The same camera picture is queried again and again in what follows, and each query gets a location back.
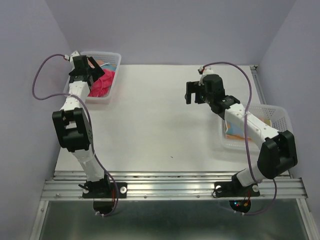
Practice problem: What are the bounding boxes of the pink towel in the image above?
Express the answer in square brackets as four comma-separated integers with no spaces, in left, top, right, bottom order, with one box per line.
[88,69,115,98]

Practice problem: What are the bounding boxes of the orange polka dot towel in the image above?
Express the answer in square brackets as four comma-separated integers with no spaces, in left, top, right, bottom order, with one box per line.
[223,117,273,141]

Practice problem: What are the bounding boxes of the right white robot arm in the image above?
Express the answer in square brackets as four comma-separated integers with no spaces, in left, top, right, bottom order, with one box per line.
[184,74,298,198]

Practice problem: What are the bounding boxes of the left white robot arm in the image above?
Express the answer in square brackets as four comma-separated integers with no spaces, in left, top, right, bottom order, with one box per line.
[52,53,112,199]

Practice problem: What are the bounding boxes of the blue orange patterned towel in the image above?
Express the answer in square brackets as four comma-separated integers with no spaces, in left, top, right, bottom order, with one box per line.
[94,58,117,73]

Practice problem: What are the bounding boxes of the white basket at left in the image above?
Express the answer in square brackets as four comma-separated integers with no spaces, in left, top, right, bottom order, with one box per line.
[79,51,122,104]

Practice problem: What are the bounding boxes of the white basket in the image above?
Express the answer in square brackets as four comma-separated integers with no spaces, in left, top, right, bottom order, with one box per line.
[218,104,293,151]
[79,51,122,104]

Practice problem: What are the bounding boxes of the white basket at right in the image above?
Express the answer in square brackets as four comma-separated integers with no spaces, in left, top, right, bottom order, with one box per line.
[218,104,293,151]

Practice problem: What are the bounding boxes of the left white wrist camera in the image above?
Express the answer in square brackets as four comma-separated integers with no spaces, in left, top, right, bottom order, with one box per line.
[69,50,81,62]

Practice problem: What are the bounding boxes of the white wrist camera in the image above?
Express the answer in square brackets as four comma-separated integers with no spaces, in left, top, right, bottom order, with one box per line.
[198,66,215,86]
[69,50,81,62]

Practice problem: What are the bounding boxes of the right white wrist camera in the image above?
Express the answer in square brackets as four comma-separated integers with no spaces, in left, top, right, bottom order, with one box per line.
[198,66,215,86]

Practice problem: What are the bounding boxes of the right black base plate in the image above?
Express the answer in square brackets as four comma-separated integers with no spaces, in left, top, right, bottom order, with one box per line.
[212,181,261,198]

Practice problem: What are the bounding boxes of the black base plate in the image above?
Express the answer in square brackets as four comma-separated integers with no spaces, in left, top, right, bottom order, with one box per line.
[212,181,261,198]
[81,182,128,199]

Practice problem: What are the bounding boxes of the aluminium mounting rail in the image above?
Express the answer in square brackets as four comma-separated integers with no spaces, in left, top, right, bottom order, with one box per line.
[40,171,308,201]

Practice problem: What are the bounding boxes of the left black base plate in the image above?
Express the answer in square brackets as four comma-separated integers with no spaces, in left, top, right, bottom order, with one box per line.
[81,182,128,199]

